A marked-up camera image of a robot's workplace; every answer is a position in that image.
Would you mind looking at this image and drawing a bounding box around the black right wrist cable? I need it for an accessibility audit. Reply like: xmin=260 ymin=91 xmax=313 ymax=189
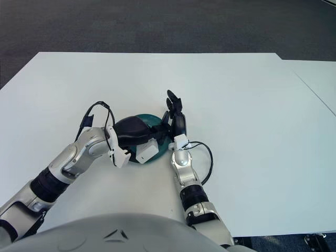
xmin=188 ymin=141 xmax=214 ymax=186

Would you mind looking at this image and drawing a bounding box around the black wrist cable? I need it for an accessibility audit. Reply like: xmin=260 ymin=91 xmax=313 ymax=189
xmin=188 ymin=141 xmax=214 ymax=186
xmin=75 ymin=101 xmax=116 ymax=142

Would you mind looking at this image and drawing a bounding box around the teal round plate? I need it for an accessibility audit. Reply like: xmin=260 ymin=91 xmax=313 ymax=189
xmin=127 ymin=113 xmax=175 ymax=165

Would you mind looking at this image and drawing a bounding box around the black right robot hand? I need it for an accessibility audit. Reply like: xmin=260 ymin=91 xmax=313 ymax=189
xmin=160 ymin=89 xmax=187 ymax=140

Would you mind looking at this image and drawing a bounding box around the grey robot torso shell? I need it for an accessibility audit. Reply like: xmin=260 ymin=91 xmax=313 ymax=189
xmin=5 ymin=213 xmax=234 ymax=252

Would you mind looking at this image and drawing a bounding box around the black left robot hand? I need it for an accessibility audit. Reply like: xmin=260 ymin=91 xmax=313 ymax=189
xmin=112 ymin=117 xmax=165 ymax=148

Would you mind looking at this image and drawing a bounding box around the black table caster foot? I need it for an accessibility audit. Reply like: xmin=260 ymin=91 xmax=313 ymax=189
xmin=303 ymin=232 xmax=328 ymax=245

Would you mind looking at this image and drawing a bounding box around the black table leg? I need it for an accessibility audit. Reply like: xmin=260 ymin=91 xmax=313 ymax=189
xmin=233 ymin=236 xmax=253 ymax=252

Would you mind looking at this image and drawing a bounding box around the white square charger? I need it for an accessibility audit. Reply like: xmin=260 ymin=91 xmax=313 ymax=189
xmin=135 ymin=139 xmax=160 ymax=164

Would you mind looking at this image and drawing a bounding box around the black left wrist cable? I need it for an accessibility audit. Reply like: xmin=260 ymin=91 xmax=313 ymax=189
xmin=75 ymin=101 xmax=116 ymax=142

